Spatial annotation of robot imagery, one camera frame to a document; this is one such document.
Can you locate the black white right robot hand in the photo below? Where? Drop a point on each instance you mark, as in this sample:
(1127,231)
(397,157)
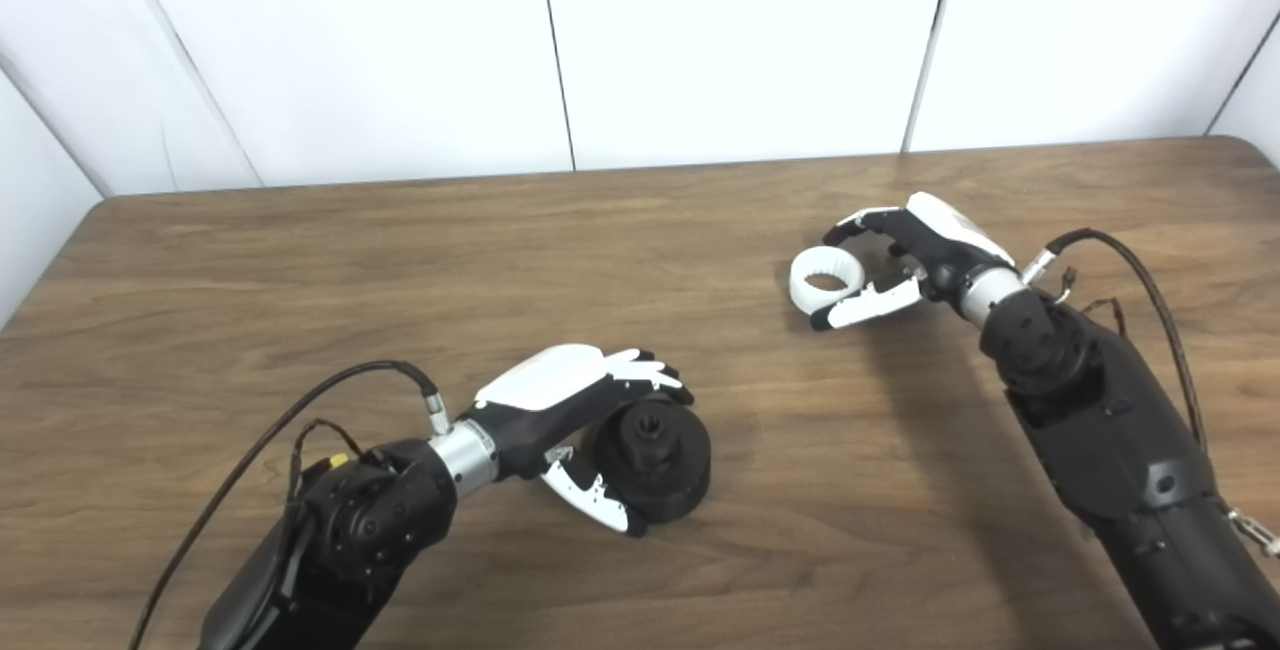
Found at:
(950,245)

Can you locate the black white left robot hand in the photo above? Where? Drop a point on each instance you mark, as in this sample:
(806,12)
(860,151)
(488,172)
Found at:
(545,375)

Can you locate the round black plastic part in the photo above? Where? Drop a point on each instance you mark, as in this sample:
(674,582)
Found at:
(665,480)

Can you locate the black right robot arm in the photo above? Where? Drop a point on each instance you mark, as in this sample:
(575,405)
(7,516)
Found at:
(1130,440)

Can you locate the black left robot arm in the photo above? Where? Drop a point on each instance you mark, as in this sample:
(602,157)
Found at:
(370,530)

